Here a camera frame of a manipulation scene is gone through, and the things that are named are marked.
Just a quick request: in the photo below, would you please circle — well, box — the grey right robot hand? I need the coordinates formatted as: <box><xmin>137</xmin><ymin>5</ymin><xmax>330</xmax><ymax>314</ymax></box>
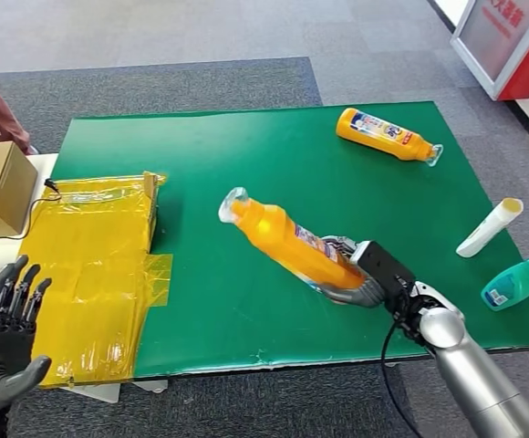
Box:
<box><xmin>317</xmin><ymin>234</ymin><xmax>386</xmax><ymax>309</ymax></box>

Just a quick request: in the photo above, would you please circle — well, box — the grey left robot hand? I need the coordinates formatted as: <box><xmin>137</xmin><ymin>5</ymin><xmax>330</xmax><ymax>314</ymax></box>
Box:
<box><xmin>0</xmin><ymin>254</ymin><xmax>53</xmax><ymax>418</ymax></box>

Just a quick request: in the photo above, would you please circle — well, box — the orange Tide detergent bottle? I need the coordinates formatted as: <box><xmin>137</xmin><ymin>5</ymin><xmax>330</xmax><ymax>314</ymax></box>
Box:
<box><xmin>336</xmin><ymin>107</ymin><xmax>444</xmax><ymax>168</ymax></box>
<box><xmin>217</xmin><ymin>185</ymin><xmax>367</xmax><ymax>295</ymax></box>

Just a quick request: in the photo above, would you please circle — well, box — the white tube bottle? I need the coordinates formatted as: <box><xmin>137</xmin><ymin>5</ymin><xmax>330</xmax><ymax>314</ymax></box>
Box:
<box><xmin>456</xmin><ymin>197</ymin><xmax>525</xmax><ymax>259</ymax></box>

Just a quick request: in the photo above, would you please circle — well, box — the teal plastic bottle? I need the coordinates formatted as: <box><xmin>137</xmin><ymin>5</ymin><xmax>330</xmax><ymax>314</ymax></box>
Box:
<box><xmin>480</xmin><ymin>257</ymin><xmax>529</xmax><ymax>312</ymax></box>

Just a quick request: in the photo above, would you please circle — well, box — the yellow tape-wrapped flat box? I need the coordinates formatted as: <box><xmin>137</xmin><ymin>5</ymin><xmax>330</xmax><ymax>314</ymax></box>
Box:
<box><xmin>18</xmin><ymin>171</ymin><xmax>174</xmax><ymax>388</ymax></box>

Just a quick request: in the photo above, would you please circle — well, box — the brown cardboard box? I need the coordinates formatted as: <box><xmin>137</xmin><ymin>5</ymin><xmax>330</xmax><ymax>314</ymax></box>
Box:
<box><xmin>0</xmin><ymin>135</ymin><xmax>39</xmax><ymax>240</ymax></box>

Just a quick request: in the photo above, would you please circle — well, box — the green table mat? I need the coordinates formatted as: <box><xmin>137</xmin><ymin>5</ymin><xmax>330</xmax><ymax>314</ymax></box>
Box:
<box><xmin>51</xmin><ymin>100</ymin><xmax>529</xmax><ymax>379</ymax></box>

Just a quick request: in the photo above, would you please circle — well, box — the red white display stand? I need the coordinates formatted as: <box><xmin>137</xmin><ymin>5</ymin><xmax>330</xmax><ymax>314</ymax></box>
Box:
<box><xmin>449</xmin><ymin>0</ymin><xmax>529</xmax><ymax>135</ymax></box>

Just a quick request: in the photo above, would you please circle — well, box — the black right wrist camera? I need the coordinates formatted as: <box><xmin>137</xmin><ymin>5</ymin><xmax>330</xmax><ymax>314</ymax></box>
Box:
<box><xmin>350</xmin><ymin>240</ymin><xmax>416</xmax><ymax>307</ymax></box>

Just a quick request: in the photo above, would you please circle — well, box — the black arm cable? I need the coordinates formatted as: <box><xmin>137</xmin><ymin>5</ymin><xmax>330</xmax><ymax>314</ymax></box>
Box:
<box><xmin>380</xmin><ymin>320</ymin><xmax>424</xmax><ymax>438</ymax></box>

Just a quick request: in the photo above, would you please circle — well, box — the thin black cable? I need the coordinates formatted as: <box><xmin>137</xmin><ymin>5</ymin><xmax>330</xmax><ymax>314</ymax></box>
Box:
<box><xmin>0</xmin><ymin>177</ymin><xmax>62</xmax><ymax>246</ymax></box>

